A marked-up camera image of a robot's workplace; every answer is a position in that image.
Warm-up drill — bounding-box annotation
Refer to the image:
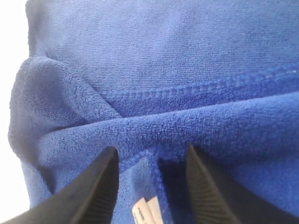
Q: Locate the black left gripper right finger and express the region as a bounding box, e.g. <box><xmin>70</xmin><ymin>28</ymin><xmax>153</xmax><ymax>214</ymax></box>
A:
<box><xmin>186</xmin><ymin>145</ymin><xmax>299</xmax><ymax>224</ymax></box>

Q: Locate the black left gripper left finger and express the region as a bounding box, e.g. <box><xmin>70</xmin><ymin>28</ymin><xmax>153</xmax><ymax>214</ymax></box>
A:
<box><xmin>13</xmin><ymin>147</ymin><xmax>119</xmax><ymax>224</ymax></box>

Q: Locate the blue terry towel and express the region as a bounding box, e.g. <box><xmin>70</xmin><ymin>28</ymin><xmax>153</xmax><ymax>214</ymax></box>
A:
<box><xmin>8</xmin><ymin>0</ymin><xmax>299</xmax><ymax>224</ymax></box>

